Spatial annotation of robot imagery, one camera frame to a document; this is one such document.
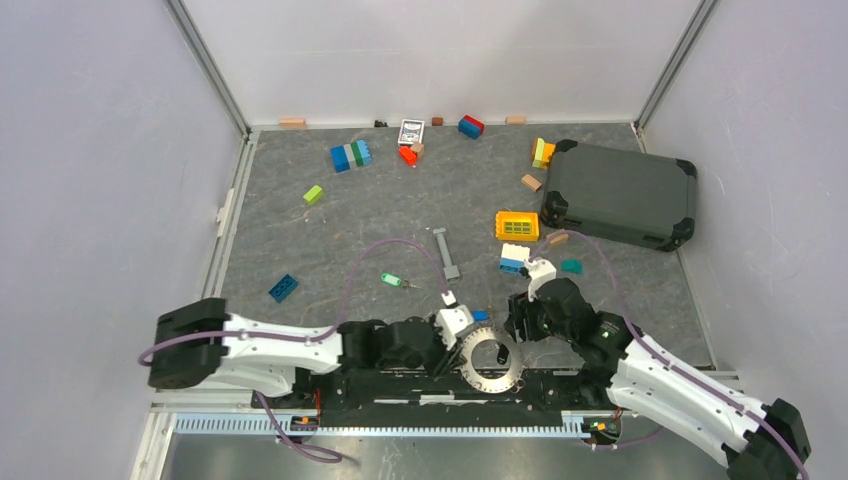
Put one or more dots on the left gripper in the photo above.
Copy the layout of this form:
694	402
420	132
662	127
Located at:
451	360

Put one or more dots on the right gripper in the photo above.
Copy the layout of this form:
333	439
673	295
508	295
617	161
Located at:
519	307

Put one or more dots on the green key tag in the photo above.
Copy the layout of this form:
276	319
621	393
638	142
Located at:
396	281

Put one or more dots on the perforated metal ring plate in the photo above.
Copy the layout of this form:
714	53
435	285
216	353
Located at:
493	361

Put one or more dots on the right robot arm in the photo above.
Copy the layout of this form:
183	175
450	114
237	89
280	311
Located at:
749	438

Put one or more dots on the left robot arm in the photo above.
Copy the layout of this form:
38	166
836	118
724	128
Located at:
204	342

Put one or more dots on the white and blue brick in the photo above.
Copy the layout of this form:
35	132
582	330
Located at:
513	258

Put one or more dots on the teal small block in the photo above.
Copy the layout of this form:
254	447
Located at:
572	266

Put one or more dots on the grey toy axle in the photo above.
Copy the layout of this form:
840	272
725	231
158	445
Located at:
450	269

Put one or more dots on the yellow window brick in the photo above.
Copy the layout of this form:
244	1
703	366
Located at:
512	226

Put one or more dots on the tan wooden block near case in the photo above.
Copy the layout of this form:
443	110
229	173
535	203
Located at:
531	182

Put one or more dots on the orange green brown brick stack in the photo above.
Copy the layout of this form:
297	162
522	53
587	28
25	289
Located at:
542	153

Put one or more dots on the dark grey hard case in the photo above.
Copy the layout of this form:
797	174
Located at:
630	197

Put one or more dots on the dark blue flat brick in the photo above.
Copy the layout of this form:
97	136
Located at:
283	288

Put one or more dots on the red and blue brick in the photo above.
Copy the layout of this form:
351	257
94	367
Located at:
470	127

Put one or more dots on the red orange brick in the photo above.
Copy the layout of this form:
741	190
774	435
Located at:
408	156

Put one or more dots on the lime green block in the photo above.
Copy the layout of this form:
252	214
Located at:
313	195

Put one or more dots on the playing card box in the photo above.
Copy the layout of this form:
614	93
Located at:
410	132

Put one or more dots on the blue grey green brick stack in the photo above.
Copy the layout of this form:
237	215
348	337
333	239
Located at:
350	156

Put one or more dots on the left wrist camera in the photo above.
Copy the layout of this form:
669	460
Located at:
452	319

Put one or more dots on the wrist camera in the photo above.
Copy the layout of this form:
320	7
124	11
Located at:
452	319
538	272

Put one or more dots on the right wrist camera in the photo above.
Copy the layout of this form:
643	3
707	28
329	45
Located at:
538	272

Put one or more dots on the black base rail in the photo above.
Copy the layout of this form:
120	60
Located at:
411	398

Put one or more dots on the tan wooden block at wall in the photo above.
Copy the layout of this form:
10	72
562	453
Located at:
292	123

